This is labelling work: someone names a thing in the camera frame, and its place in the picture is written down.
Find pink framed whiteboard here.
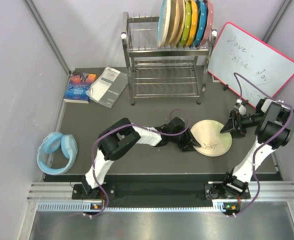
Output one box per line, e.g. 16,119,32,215
208,22,294,107

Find yellow polka dot plate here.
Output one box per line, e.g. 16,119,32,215
185,0,199,47

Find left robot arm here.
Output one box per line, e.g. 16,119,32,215
81,117,202,199

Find steel two-tier dish rack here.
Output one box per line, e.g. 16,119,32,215
121,12,218,105

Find white blue leaf plate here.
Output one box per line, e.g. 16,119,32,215
157,0,171,48

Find green polka dot plate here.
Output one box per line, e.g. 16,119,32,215
178,0,192,47

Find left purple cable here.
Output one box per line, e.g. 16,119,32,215
91,108,190,218

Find cream green plate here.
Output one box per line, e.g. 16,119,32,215
190,119,232,157

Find beige bird plate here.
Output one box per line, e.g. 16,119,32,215
171,0,186,48
164,0,180,46

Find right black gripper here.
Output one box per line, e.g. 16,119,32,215
219,110,262,139

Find pink polka dot plate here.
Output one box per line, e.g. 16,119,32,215
199,0,214,46

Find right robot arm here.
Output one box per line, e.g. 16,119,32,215
219,98,294,199

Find blue orange paperback book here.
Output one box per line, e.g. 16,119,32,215
63,71,97,104

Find blue polka dot plate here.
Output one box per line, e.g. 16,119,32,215
193,0,208,47

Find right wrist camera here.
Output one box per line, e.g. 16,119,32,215
233,99,247,116

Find grey white booklet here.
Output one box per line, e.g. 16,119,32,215
86,67,128,108

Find grey slotted cable duct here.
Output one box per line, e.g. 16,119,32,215
37,201,239,213

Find light blue headphones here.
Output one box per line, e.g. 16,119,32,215
36,131,79,176

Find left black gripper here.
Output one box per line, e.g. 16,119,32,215
169,126,200,152

